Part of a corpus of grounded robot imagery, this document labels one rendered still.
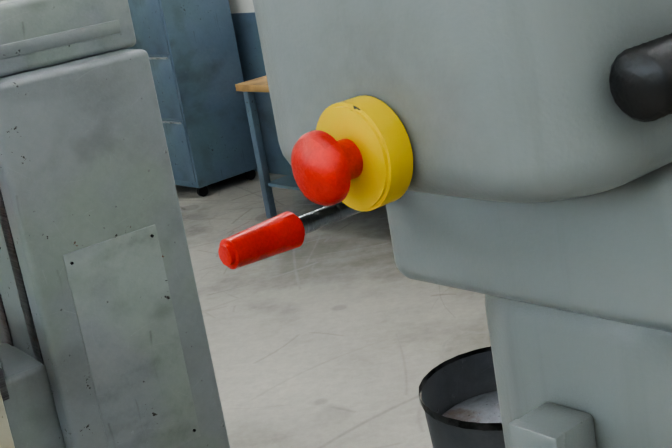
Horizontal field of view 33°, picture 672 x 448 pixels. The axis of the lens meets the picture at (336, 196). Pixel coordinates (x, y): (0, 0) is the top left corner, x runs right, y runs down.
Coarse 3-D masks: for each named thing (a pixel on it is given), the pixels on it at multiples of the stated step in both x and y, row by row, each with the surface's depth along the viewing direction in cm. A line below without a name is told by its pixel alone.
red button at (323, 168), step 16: (304, 144) 59; (320, 144) 58; (336, 144) 58; (352, 144) 60; (304, 160) 59; (320, 160) 58; (336, 160) 58; (352, 160) 59; (304, 176) 59; (320, 176) 58; (336, 176) 58; (352, 176) 60; (304, 192) 60; (320, 192) 59; (336, 192) 58
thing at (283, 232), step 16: (320, 208) 73; (336, 208) 73; (256, 224) 70; (272, 224) 70; (288, 224) 70; (304, 224) 71; (320, 224) 72; (224, 240) 68; (240, 240) 68; (256, 240) 69; (272, 240) 69; (288, 240) 70; (224, 256) 68; (240, 256) 68; (256, 256) 69
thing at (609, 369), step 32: (512, 320) 77; (544, 320) 75; (576, 320) 73; (608, 320) 71; (512, 352) 78; (544, 352) 75; (576, 352) 73; (608, 352) 71; (640, 352) 69; (512, 384) 79; (544, 384) 76; (576, 384) 74; (608, 384) 72; (640, 384) 70; (512, 416) 80; (608, 416) 73; (640, 416) 71
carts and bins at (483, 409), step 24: (456, 360) 315; (480, 360) 317; (432, 384) 308; (456, 384) 315; (480, 384) 318; (432, 408) 307; (456, 408) 312; (480, 408) 310; (432, 432) 291; (456, 432) 281; (480, 432) 276
